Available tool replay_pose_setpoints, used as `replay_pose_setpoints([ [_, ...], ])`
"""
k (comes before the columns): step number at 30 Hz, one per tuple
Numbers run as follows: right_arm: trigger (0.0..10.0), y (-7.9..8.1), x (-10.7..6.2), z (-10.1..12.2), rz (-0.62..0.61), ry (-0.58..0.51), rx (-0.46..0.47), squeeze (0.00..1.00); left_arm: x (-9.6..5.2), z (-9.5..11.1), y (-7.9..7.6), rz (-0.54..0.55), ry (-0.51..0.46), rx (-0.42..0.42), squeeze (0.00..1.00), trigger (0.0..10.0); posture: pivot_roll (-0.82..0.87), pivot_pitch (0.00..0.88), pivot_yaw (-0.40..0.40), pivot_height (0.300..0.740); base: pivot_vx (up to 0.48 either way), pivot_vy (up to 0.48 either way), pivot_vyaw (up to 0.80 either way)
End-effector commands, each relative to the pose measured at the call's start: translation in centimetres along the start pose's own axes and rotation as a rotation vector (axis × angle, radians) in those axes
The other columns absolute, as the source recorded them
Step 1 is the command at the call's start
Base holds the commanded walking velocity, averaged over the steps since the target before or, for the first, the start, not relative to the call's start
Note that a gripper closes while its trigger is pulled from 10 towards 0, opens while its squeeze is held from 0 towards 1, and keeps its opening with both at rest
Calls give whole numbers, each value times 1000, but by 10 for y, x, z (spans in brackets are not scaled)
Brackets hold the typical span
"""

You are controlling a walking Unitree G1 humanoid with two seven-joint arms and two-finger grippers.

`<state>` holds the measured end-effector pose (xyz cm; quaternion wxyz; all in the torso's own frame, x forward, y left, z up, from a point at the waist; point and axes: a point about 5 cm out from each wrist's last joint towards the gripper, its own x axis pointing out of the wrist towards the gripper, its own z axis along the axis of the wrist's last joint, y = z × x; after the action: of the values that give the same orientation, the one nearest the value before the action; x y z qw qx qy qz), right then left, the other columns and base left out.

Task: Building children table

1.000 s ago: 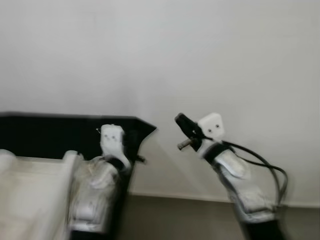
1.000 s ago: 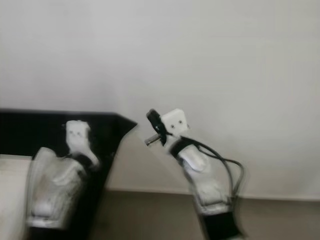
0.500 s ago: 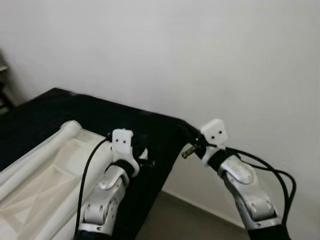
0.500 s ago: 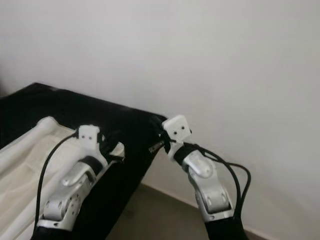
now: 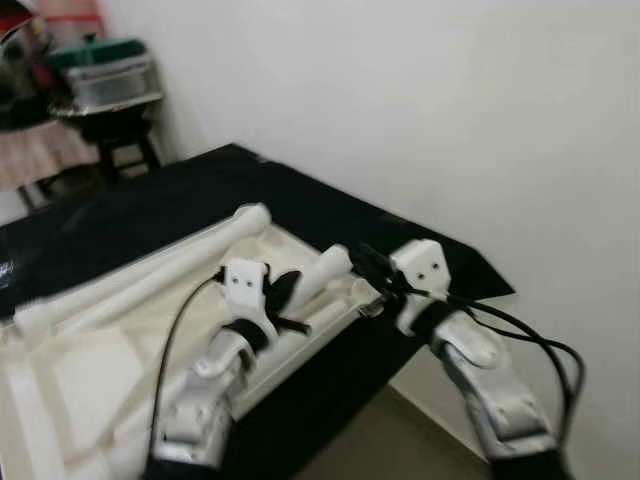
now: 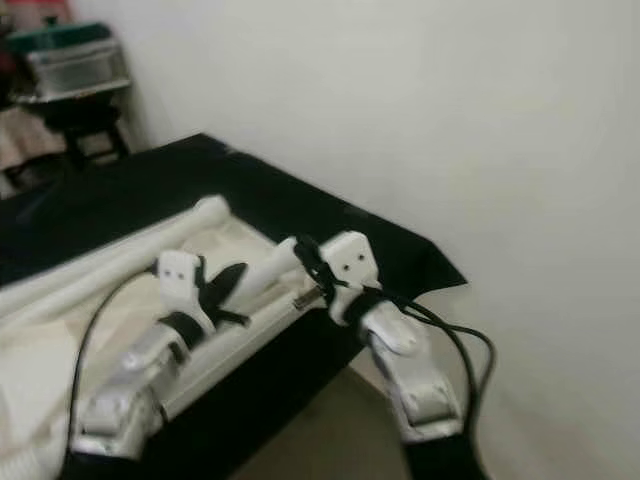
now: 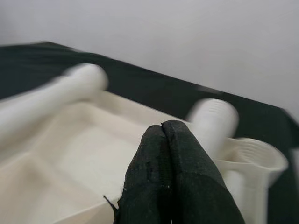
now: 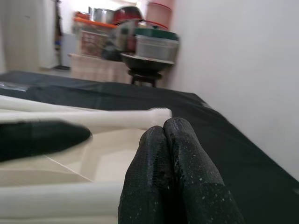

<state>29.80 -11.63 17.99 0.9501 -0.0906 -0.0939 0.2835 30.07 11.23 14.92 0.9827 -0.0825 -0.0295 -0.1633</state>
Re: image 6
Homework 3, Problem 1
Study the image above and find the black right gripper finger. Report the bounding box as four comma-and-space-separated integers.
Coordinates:
293, 235, 327, 281

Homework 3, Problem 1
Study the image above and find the white plastic children table top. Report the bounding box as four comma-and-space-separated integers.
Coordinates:
0, 215, 326, 480

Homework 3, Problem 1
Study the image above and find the black tablecloth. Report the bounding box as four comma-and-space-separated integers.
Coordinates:
0, 133, 469, 480

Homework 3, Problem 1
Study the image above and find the beige patterned tablecloth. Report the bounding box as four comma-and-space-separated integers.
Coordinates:
0, 105, 69, 179

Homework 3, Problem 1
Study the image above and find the clear container with green lid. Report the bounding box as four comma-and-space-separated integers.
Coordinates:
5, 20, 133, 101

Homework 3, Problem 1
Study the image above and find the red printed box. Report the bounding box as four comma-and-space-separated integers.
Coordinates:
0, 0, 73, 31

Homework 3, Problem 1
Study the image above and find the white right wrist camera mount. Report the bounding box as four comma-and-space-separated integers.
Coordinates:
320, 230, 383, 327

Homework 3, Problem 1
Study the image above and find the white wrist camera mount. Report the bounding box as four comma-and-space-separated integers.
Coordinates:
320, 230, 383, 327
157, 250, 208, 337

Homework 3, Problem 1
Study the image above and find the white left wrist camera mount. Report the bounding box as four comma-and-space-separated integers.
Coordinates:
157, 250, 208, 337

